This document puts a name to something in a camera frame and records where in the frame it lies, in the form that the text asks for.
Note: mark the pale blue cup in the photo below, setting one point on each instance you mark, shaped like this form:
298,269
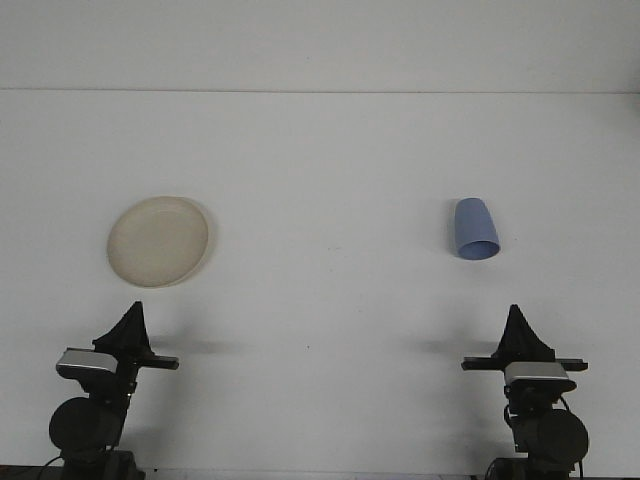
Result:
472,222

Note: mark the pale round plate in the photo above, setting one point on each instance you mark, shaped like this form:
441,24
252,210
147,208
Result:
157,242

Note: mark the arm grey camera box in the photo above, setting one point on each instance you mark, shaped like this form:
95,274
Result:
85,361
540,375

